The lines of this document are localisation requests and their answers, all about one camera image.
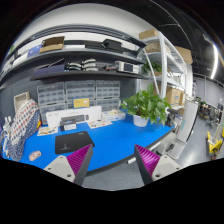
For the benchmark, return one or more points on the pink computer mouse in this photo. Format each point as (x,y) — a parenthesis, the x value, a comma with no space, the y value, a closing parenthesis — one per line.
(34,155)

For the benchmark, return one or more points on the open cardboard box on shelf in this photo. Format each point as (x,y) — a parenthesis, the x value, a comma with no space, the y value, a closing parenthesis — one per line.
(53,43)

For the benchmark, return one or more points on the white keyboard box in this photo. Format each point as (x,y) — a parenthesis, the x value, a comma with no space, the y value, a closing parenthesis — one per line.
(81,115)

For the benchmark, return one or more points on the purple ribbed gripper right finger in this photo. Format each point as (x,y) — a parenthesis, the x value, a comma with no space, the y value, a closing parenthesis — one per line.
(153,167)

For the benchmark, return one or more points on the white metal storage rack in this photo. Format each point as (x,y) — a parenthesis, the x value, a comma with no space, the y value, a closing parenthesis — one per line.
(175,78)

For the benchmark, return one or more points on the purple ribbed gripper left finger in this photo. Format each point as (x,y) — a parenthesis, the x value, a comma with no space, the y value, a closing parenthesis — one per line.
(73,167)

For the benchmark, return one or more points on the lower black wall shelf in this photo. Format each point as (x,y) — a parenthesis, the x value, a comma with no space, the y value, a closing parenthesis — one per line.
(82,74)

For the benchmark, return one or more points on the white electronic instrument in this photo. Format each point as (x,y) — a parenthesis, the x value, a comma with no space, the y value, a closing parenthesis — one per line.
(127,67)

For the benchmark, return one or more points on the black wall shelf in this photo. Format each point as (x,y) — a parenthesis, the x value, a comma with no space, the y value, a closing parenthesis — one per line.
(82,74)
(79,54)

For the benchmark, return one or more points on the upper black wall shelf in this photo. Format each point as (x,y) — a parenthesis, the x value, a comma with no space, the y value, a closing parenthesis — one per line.
(79,54)

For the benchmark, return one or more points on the yellow label card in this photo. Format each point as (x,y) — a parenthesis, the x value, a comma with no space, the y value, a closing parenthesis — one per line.
(81,103)

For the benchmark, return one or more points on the yellow cart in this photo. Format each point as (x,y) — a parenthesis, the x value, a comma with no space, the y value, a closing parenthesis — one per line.
(214,146)

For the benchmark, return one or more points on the green potted plant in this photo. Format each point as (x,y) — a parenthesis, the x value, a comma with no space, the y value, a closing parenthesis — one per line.
(147,105)

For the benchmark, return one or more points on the grey drawer organiser cabinet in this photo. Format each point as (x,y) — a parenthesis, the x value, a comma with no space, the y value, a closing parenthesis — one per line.
(60,95)

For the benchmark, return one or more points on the black mouse pad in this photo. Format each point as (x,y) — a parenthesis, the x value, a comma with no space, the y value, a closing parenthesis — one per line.
(72,142)

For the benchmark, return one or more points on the small white product box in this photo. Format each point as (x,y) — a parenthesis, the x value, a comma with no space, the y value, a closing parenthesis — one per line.
(111,116)

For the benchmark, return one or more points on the patterned fabric bag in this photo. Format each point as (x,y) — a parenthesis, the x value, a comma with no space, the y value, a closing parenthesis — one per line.
(25,124)

